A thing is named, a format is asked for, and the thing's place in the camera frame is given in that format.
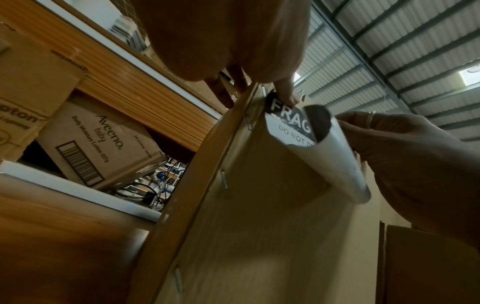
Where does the person's right hand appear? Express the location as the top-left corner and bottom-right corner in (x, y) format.
(333, 110), (480, 250)

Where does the person's left hand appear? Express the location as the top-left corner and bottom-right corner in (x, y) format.
(127, 0), (312, 108)

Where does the fragile sticker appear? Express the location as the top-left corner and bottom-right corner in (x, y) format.
(262, 91), (372, 206)

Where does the large stapled cardboard box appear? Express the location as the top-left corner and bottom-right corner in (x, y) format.
(129, 83), (388, 304)

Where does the barcode printed cardboard box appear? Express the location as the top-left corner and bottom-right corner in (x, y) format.
(36, 94), (167, 191)

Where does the flattened printed cardboard carton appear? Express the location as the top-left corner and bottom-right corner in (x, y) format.
(0, 22), (90, 163)

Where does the stack of grey cards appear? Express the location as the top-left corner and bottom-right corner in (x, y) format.
(110, 15), (148, 53)

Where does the tangle of cables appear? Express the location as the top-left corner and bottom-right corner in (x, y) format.
(112, 158), (189, 212)

